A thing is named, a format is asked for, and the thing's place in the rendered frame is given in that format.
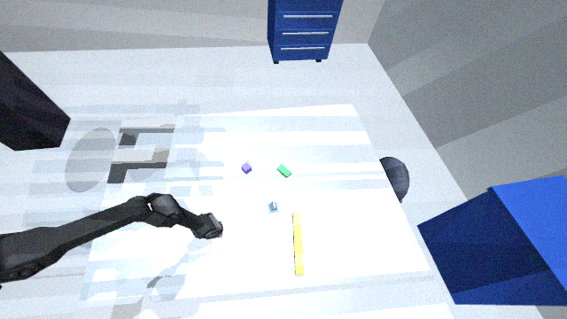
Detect orange bar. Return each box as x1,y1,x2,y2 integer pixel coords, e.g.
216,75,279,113
292,212,305,275

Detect green rectangular block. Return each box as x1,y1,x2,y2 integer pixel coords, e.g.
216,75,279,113
277,164,291,178

